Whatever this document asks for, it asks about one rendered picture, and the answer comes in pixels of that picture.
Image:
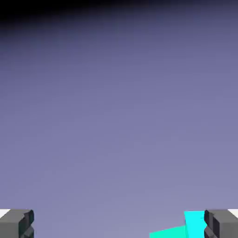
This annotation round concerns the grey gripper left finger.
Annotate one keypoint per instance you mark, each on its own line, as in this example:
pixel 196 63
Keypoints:
pixel 13 224

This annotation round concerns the large cyan box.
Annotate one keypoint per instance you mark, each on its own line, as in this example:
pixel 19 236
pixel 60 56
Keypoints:
pixel 194 225

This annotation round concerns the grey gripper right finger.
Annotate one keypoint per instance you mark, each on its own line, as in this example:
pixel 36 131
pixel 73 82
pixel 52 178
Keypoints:
pixel 223 224

